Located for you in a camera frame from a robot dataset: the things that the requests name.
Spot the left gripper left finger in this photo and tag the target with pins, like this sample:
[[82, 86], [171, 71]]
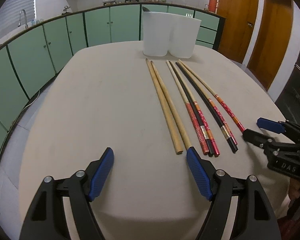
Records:
[[45, 218]]

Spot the orange thermos flask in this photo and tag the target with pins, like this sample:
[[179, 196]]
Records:
[[212, 6]]

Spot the dark appliance at right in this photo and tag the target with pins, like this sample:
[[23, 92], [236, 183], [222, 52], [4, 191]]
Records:
[[289, 100]]

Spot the white window blind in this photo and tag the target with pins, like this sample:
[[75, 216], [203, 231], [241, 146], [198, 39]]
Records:
[[9, 14]]

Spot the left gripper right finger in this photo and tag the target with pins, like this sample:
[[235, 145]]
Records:
[[254, 218]]

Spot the green kitchen base cabinets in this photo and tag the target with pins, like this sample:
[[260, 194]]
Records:
[[32, 58]]

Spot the wooden chopstick rightmost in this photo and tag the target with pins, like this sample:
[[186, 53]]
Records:
[[219, 99]]

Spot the wooden door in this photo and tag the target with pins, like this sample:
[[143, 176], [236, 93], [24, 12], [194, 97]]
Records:
[[272, 40], [240, 17]]

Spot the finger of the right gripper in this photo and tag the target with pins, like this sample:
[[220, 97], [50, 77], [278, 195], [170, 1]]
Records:
[[259, 140], [270, 125]]

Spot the right hand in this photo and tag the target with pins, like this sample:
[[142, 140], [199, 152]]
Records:
[[294, 189]]

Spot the chrome sink faucet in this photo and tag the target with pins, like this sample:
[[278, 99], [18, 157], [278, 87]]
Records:
[[23, 16]]

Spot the plain wooden chopstick inner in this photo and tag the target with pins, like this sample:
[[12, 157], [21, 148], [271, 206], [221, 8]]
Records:
[[177, 120]]

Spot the wooden chopstick red handle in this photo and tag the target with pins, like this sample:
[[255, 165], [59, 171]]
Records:
[[190, 111]]

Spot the plain wooden chopstick outer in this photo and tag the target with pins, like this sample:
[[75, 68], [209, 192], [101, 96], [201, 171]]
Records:
[[166, 111]]

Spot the black chopstick left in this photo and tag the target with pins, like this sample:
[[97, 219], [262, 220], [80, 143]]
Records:
[[206, 148]]

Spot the white twin-compartment utensil holder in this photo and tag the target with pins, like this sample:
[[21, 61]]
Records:
[[165, 33]]

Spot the plain wooden chopstick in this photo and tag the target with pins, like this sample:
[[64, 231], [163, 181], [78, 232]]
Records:
[[166, 111], [177, 120]]

